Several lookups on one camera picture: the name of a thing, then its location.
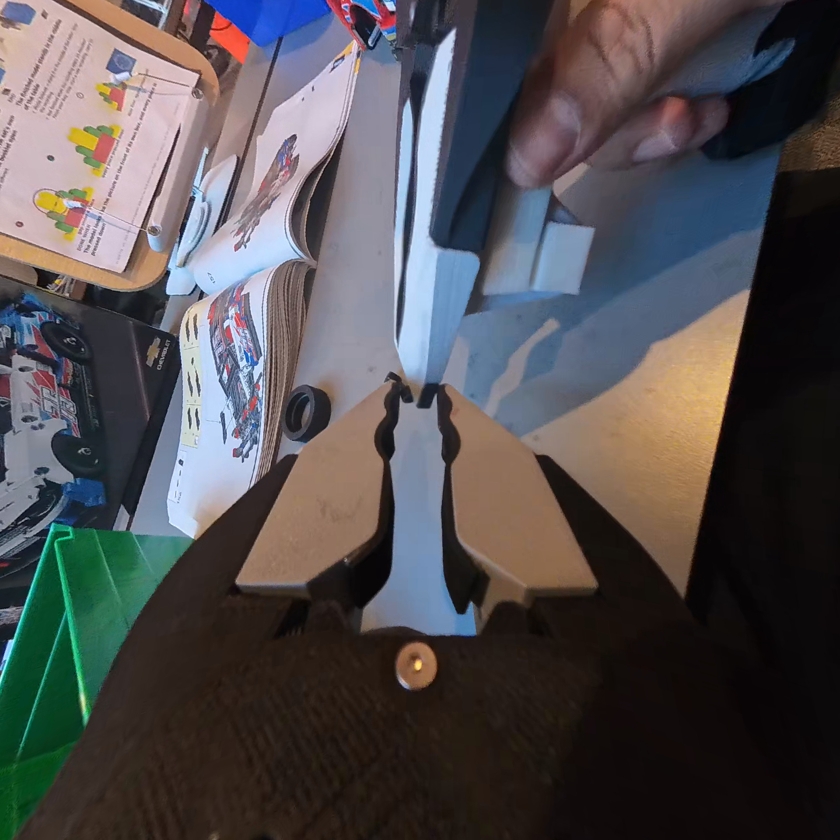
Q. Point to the white board stand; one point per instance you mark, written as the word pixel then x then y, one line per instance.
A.
pixel 203 210

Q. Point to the printed brick instruction sheet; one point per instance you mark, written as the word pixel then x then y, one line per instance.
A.
pixel 65 131

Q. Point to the black star-printed brick piece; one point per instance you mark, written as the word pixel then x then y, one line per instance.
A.
pixel 426 396

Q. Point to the black toy car box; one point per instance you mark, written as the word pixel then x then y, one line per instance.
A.
pixel 124 367

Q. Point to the red white toy race car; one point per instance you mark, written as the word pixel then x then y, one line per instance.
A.
pixel 361 19

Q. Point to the task sheet on stand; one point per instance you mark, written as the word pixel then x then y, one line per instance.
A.
pixel 177 197

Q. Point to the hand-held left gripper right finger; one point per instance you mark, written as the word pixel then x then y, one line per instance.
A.
pixel 518 518

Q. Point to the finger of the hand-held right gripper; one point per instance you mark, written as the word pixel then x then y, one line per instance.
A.
pixel 403 229
pixel 446 295

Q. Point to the blue plastic bin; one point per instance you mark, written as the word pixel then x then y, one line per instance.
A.
pixel 275 19

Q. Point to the person's right hand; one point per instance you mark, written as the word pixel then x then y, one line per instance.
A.
pixel 610 85

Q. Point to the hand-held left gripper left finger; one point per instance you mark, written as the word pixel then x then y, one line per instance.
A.
pixel 321 512

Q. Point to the person's black pants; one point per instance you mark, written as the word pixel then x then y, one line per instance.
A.
pixel 774 459

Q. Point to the open toy instruction booklet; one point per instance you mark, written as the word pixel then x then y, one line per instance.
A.
pixel 223 394

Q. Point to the green plastic bin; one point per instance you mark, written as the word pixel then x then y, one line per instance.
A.
pixel 98 623

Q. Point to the black toy tire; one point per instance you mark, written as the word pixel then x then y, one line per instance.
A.
pixel 295 430

